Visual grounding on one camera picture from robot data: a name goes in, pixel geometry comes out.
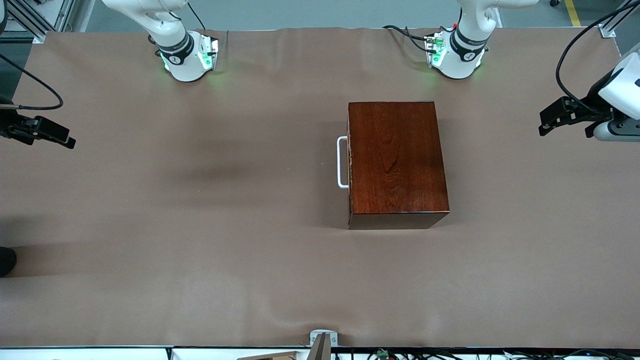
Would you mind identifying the grey upright post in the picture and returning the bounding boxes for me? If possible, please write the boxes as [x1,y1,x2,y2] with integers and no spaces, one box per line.
[306,332,332,360]

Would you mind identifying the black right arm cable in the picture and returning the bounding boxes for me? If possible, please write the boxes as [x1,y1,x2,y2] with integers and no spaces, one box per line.
[0,52,65,112]

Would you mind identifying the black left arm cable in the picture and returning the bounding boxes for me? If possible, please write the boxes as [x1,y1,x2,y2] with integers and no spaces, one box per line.
[555,0,640,117]

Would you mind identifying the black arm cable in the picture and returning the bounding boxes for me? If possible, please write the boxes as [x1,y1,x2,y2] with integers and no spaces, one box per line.
[555,0,640,117]
[0,52,65,112]

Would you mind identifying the black left base cables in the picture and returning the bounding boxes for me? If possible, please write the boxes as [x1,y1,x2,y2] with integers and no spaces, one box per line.
[382,23,437,54]

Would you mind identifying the black shoe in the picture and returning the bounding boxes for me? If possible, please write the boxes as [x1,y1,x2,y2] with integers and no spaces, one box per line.
[0,246,18,278]

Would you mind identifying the dark wooden cabinet box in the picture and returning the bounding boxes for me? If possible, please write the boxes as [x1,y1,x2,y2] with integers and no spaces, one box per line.
[347,101,450,230]

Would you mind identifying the wooden drawer with white handle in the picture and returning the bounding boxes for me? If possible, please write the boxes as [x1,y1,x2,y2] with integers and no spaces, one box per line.
[336,135,352,190]

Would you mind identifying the aluminium profile bar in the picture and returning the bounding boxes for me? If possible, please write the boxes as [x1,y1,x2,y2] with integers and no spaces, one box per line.
[597,0,640,39]

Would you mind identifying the aluminium frame with diagonal struts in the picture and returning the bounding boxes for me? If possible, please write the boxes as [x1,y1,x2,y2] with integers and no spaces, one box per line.
[0,0,77,44]

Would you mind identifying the thin black right base cable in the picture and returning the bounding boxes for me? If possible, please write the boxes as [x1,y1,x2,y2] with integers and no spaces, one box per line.
[187,0,207,32]

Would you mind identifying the brown table cover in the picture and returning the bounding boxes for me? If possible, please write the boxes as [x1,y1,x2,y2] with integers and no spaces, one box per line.
[0,26,640,349]

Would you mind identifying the grey metal table bracket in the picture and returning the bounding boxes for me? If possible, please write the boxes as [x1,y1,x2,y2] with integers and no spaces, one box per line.
[309,329,339,348]

